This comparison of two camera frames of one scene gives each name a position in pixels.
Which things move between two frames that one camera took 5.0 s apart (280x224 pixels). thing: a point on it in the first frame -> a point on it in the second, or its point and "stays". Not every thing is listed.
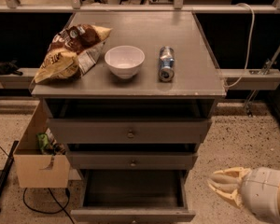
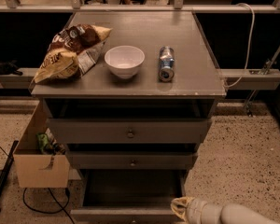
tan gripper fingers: (229, 182) -> (179, 205)
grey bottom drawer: (133, 195) stays
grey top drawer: (129, 131) stays
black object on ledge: (4, 68) stays
